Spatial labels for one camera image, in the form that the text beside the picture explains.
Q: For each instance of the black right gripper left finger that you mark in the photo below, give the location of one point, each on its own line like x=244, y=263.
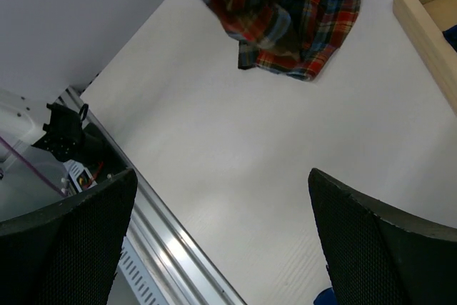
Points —
x=68, y=252

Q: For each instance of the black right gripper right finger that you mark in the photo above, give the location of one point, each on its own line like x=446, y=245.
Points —
x=378, y=254

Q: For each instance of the red brown plaid shirt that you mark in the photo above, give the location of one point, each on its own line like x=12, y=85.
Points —
x=291, y=37

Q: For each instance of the blue plaid shirt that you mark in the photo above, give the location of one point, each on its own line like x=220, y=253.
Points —
x=450, y=36

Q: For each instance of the wooden rack base tray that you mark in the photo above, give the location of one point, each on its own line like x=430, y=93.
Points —
x=424, y=22

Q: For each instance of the perforated white cable duct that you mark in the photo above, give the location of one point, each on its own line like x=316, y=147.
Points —
x=138, y=277

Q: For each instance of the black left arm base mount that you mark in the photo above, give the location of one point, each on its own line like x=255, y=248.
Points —
x=65, y=138

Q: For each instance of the aluminium table edge rail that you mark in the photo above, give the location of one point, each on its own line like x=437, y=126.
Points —
x=182, y=271

